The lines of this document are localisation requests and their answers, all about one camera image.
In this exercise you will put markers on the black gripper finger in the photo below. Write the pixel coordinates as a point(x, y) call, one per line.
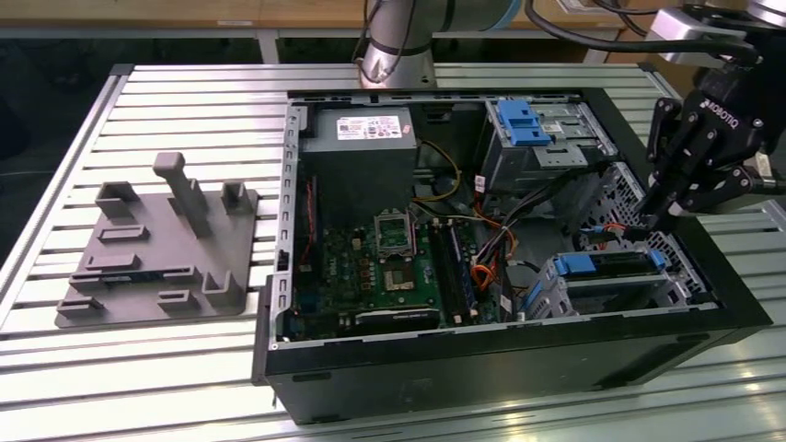
point(669, 152)
point(718, 189)

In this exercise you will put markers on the RAM slot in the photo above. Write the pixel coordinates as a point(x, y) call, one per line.
point(443, 271)

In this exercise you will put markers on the grey power supply unit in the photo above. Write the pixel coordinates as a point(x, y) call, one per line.
point(357, 175)

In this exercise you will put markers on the metal disk bay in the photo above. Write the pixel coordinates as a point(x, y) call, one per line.
point(546, 299)

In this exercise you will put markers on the hard disk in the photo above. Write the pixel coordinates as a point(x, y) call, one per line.
point(574, 264)

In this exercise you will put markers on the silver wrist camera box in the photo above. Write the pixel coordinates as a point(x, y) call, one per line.
point(682, 27)

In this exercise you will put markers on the blue drive cage latch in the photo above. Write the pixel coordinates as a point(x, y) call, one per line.
point(522, 124)

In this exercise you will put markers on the dark RAM stick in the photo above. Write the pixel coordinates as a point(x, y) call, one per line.
point(132, 278)

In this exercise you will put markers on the metal drive cage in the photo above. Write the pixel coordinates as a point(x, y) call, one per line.
point(522, 166)

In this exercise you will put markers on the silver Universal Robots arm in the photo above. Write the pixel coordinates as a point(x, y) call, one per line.
point(399, 27)

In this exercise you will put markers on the black graphics card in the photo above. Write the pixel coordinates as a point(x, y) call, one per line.
point(393, 320)

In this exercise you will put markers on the wooden desk with grey frame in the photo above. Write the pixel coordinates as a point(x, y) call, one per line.
point(184, 11)

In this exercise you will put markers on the black open PC case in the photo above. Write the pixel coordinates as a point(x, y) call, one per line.
point(430, 382)

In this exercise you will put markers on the grey plastic parts rack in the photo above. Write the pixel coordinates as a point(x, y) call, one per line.
point(166, 239)

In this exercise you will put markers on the square chipset chip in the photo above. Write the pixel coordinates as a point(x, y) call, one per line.
point(402, 278)

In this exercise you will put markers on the CPU socket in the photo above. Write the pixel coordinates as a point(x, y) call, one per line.
point(393, 230)

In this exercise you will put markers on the green motherboard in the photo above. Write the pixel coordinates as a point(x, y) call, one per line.
point(343, 258)

